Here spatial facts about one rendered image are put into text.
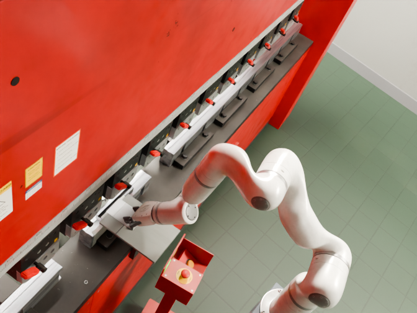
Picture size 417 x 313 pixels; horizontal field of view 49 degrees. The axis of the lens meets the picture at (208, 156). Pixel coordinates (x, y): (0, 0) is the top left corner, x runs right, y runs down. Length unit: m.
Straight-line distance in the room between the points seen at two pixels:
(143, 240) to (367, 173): 2.70
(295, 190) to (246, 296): 1.69
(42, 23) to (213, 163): 0.70
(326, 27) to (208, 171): 2.25
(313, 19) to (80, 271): 2.39
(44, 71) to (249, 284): 2.36
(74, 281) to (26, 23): 1.22
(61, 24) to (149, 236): 1.13
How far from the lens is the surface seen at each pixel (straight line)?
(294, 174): 1.35
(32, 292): 1.72
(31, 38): 0.82
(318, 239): 1.43
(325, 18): 3.43
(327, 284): 1.46
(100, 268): 1.87
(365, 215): 3.83
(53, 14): 0.83
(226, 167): 1.32
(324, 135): 4.22
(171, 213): 1.61
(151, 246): 1.80
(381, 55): 5.10
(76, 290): 1.83
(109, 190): 1.61
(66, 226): 1.52
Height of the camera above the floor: 2.55
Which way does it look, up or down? 46 degrees down
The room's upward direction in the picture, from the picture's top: 24 degrees clockwise
